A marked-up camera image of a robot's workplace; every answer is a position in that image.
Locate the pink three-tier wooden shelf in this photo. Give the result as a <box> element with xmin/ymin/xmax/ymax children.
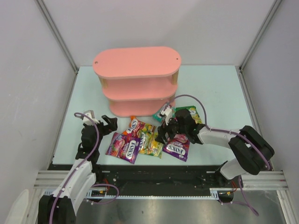
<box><xmin>93</xmin><ymin>46</ymin><xmax>181</xmax><ymax>117</ymax></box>

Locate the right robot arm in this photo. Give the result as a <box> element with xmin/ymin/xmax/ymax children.
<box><xmin>156</xmin><ymin>108</ymin><xmax>275</xmax><ymax>187</ymax></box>

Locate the orange Fox's candy bag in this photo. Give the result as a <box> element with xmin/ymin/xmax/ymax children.
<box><xmin>122</xmin><ymin>116</ymin><xmax>156</xmax><ymax>137</ymax></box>

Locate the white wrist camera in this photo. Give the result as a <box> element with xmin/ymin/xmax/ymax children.
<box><xmin>82</xmin><ymin>110</ymin><xmax>97</xmax><ymax>126</ymax></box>
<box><xmin>158</xmin><ymin>103</ymin><xmax>173</xmax><ymax>125</ymax></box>

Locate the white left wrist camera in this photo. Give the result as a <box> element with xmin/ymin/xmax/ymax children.
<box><xmin>82</xmin><ymin>110</ymin><xmax>97</xmax><ymax>126</ymax></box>

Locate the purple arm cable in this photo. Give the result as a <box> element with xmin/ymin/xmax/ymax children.
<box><xmin>163</xmin><ymin>94</ymin><xmax>273</xmax><ymax>171</ymax></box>
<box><xmin>50</xmin><ymin>112</ymin><xmax>101</xmax><ymax>224</ymax></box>

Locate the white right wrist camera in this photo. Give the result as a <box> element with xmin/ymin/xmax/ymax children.
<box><xmin>158</xmin><ymin>103</ymin><xmax>173</xmax><ymax>125</ymax></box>

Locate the green Fox's candy bag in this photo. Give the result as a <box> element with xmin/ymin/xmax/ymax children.
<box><xmin>175</xmin><ymin>105</ymin><xmax>202</xmax><ymax>124</ymax></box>

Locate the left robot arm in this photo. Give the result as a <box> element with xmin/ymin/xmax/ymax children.
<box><xmin>37</xmin><ymin>110</ymin><xmax>118</xmax><ymax>224</ymax></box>

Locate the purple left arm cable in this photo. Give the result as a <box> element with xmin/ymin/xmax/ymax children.
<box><xmin>50</xmin><ymin>112</ymin><xmax>101</xmax><ymax>224</ymax></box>

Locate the yellow-green Fox's candy bag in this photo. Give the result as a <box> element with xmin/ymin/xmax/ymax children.
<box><xmin>138</xmin><ymin>131</ymin><xmax>164</xmax><ymax>158</ymax></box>

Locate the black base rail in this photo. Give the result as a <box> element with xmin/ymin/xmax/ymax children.
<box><xmin>48</xmin><ymin>163</ymin><xmax>245</xmax><ymax>199</ymax></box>

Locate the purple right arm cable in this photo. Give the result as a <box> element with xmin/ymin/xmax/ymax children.
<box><xmin>163</xmin><ymin>94</ymin><xmax>273</xmax><ymax>171</ymax></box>

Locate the teal Fox's candy bag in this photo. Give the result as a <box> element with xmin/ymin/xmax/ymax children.
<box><xmin>152</xmin><ymin>103</ymin><xmax>175</xmax><ymax>123</ymax></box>

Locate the purple fox's bag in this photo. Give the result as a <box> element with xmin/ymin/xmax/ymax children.
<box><xmin>106</xmin><ymin>133</ymin><xmax>141</xmax><ymax>164</ymax></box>
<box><xmin>163</xmin><ymin>134</ymin><xmax>190</xmax><ymax>162</ymax></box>

